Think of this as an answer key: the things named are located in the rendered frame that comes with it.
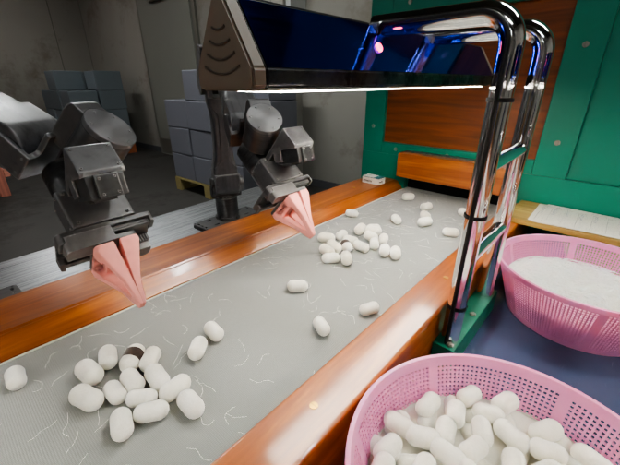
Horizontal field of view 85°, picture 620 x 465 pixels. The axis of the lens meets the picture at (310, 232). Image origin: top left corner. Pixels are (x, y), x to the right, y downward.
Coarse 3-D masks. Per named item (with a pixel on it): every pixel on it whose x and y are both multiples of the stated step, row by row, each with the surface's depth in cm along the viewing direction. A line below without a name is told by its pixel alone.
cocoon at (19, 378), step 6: (12, 366) 38; (18, 366) 38; (6, 372) 37; (12, 372) 37; (18, 372) 37; (24, 372) 38; (6, 378) 37; (12, 378) 36; (18, 378) 37; (24, 378) 37; (6, 384) 36; (12, 384) 36; (18, 384) 36; (24, 384) 37
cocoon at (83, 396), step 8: (80, 384) 35; (88, 384) 36; (72, 392) 34; (80, 392) 34; (88, 392) 34; (96, 392) 34; (72, 400) 34; (80, 400) 34; (88, 400) 34; (96, 400) 34; (80, 408) 34; (88, 408) 34; (96, 408) 34
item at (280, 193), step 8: (288, 184) 57; (272, 192) 55; (280, 192) 55; (288, 192) 56; (304, 192) 58; (272, 200) 55; (280, 200) 57; (304, 200) 58; (304, 208) 58; (296, 216) 61; (312, 224) 58
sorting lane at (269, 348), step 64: (256, 256) 65; (320, 256) 65; (128, 320) 48; (192, 320) 48; (256, 320) 48; (0, 384) 38; (64, 384) 38; (192, 384) 38; (256, 384) 38; (0, 448) 31; (64, 448) 31; (128, 448) 31; (192, 448) 31
